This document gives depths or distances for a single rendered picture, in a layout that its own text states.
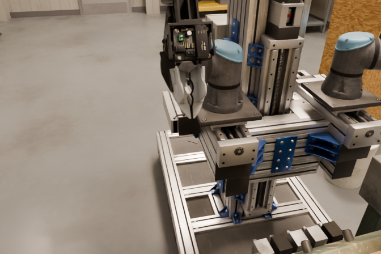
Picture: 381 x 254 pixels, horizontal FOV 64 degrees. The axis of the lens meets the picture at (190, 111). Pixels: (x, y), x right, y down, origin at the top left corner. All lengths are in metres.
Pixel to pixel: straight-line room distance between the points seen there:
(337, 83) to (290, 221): 0.89
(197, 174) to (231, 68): 1.16
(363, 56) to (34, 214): 2.06
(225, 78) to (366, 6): 1.74
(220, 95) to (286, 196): 1.09
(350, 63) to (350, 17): 1.45
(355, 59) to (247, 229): 1.03
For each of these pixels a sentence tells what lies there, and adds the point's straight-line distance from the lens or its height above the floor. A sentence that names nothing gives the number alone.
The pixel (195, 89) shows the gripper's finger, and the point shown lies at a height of 1.35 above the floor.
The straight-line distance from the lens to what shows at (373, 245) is 0.97.
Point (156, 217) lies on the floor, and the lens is 2.09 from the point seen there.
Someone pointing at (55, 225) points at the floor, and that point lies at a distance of 2.21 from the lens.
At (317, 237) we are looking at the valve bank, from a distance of 1.10.
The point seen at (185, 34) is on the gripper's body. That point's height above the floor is 1.45.
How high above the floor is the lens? 1.59
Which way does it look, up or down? 30 degrees down
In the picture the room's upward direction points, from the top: straight up
